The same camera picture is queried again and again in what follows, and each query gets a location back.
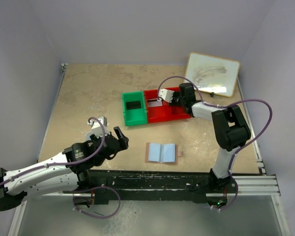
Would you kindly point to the white card in red bin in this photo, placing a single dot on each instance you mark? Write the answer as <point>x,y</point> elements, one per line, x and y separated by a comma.
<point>154,103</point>

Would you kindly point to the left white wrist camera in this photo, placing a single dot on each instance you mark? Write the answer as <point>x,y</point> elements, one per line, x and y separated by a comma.
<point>98,127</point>

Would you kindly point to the small framed whiteboard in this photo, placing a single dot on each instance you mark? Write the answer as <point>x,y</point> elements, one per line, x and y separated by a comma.
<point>212,74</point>

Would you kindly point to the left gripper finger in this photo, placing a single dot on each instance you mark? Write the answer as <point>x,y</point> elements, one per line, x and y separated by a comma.
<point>123,142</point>
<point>119,134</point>

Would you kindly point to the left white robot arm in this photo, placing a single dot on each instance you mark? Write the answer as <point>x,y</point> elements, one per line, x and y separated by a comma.
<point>66,171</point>

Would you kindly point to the pink leather card holder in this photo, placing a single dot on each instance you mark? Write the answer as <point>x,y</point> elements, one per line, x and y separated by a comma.
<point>162,153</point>

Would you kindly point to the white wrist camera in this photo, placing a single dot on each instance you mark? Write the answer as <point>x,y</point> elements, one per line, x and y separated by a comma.
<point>165,95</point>
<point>98,127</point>

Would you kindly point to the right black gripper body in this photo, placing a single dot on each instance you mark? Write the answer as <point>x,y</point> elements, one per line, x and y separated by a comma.
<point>175,99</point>

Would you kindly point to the red plastic bin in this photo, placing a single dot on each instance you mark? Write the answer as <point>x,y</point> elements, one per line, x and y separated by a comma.
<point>174,109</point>
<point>155,114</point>

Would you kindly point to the right red plastic bin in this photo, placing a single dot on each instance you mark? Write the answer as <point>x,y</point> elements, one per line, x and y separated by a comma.
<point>174,109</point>

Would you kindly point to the middle red plastic bin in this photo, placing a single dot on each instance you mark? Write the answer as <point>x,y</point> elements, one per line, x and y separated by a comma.
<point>155,114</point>

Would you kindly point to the green plastic bin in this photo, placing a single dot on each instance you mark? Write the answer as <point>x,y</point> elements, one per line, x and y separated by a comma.
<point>137,116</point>

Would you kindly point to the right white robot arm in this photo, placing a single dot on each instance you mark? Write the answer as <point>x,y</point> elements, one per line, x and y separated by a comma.
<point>230,128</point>

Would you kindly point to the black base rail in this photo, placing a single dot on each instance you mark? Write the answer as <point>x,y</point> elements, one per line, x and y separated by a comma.
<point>152,186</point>

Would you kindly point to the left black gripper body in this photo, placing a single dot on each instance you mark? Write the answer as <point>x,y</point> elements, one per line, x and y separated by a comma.
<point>115,143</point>

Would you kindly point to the black card in green bin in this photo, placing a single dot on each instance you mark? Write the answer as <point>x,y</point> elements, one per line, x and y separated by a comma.
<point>132,105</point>

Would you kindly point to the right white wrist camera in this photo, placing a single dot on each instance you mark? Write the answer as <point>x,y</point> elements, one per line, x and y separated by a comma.
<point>165,95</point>

